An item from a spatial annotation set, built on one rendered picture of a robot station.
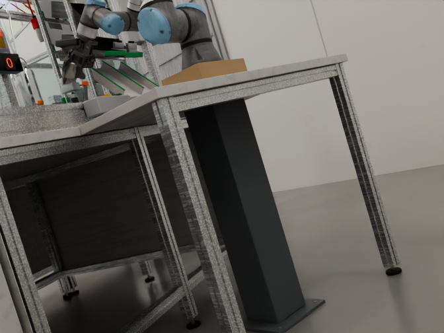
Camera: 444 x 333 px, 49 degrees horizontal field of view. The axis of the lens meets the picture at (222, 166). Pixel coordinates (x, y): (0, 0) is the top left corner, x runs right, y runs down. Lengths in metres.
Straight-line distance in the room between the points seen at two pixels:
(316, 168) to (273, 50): 1.23
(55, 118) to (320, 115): 3.32
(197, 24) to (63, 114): 0.56
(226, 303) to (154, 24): 0.91
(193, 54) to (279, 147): 3.42
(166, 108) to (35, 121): 0.52
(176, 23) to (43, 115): 0.53
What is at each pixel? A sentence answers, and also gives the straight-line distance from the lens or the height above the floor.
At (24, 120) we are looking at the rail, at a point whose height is 0.92.
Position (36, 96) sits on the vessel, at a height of 1.24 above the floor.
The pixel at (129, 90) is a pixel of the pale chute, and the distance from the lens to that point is 2.33.
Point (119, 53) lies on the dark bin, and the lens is 2.34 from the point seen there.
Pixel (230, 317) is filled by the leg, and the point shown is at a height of 0.22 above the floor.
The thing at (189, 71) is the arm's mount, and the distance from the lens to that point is 1.67.
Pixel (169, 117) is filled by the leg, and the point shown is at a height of 0.78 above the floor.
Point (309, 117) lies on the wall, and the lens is 4.78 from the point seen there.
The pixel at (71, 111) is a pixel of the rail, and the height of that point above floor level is 0.93.
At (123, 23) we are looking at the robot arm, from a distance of 1.96.
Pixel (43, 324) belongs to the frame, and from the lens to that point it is 1.45.
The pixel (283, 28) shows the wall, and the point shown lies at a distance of 4.86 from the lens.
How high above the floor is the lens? 0.67
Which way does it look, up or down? 3 degrees down
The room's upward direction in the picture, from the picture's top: 17 degrees counter-clockwise
